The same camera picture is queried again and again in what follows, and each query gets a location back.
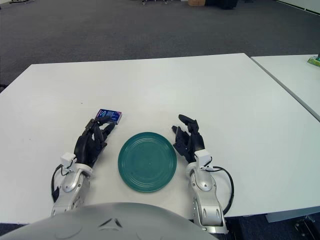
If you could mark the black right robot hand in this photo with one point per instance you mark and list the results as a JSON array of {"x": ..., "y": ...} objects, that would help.
[{"x": 193, "y": 140}]

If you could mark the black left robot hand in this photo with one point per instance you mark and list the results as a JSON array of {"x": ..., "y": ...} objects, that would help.
[{"x": 86, "y": 147}]

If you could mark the blue gum pack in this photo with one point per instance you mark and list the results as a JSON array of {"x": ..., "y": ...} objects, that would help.
[{"x": 110, "y": 115}]

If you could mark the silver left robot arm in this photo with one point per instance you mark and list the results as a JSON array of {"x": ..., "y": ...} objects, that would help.
[{"x": 72, "y": 180}]

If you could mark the green round plate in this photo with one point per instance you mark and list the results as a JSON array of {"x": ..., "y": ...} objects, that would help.
[{"x": 147, "y": 162}]

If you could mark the grey robot torso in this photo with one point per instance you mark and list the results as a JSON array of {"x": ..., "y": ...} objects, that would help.
[{"x": 100, "y": 225}]

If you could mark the brown cardboard box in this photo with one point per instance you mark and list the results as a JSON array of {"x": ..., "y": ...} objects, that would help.
[{"x": 196, "y": 2}]

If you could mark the large black bag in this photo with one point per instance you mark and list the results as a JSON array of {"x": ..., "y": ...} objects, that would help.
[{"x": 222, "y": 3}]

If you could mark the black metal stand foot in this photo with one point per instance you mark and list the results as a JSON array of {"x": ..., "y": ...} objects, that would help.
[{"x": 306, "y": 225}]

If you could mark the green flat box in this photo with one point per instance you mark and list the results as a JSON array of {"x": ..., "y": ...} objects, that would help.
[{"x": 314, "y": 60}]

